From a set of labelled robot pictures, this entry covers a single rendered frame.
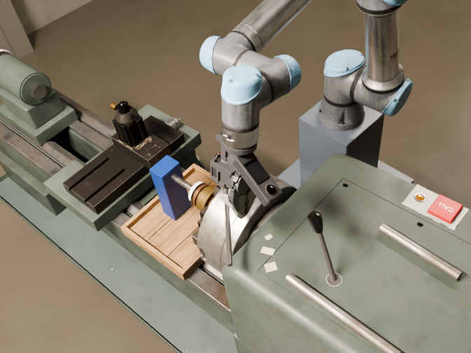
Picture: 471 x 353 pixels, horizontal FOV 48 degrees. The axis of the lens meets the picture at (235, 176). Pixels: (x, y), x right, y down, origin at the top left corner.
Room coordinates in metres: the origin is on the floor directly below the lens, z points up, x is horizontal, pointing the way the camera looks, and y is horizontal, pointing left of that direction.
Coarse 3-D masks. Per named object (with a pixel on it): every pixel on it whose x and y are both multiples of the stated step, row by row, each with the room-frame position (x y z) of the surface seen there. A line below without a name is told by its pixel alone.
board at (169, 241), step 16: (192, 176) 1.31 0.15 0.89; (208, 176) 1.28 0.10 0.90; (144, 208) 1.18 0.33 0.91; (160, 208) 1.19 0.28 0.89; (192, 208) 1.16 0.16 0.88; (128, 224) 1.12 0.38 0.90; (144, 224) 1.13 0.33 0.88; (160, 224) 1.12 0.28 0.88; (176, 224) 1.11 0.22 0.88; (192, 224) 1.09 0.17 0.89; (144, 240) 1.06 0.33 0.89; (160, 240) 1.05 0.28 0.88; (176, 240) 1.04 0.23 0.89; (192, 240) 1.03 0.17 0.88; (160, 256) 0.97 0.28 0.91; (176, 256) 0.98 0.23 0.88; (192, 256) 0.97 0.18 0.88; (176, 272) 0.92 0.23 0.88; (192, 272) 0.92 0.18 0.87
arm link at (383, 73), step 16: (368, 0) 1.08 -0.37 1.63; (384, 0) 1.04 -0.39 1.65; (400, 0) 1.05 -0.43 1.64; (368, 16) 1.11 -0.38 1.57; (384, 16) 1.08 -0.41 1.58; (368, 32) 1.12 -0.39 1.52; (384, 32) 1.09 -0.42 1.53; (368, 48) 1.13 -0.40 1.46; (384, 48) 1.10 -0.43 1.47; (368, 64) 1.14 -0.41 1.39; (384, 64) 1.11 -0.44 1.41; (400, 64) 1.18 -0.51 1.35; (368, 80) 1.15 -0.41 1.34; (384, 80) 1.12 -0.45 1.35; (400, 80) 1.12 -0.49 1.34; (368, 96) 1.14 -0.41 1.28; (384, 96) 1.11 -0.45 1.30; (400, 96) 1.10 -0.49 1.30; (384, 112) 1.11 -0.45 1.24
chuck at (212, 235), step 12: (276, 180) 0.95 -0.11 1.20; (216, 204) 0.89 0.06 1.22; (204, 216) 0.88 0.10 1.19; (216, 216) 0.86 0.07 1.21; (204, 228) 0.85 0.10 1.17; (216, 228) 0.84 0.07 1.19; (204, 240) 0.84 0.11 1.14; (216, 240) 0.81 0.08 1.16; (216, 252) 0.80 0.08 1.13; (216, 264) 0.79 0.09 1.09
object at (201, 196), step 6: (198, 186) 1.05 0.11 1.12; (204, 186) 1.05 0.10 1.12; (210, 186) 1.05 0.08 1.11; (198, 192) 1.03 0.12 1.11; (204, 192) 1.02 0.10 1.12; (210, 192) 1.02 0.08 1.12; (192, 198) 1.03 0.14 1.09; (198, 198) 1.01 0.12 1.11; (204, 198) 1.01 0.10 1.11; (210, 198) 1.00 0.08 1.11; (198, 204) 1.00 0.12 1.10; (204, 204) 0.99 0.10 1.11
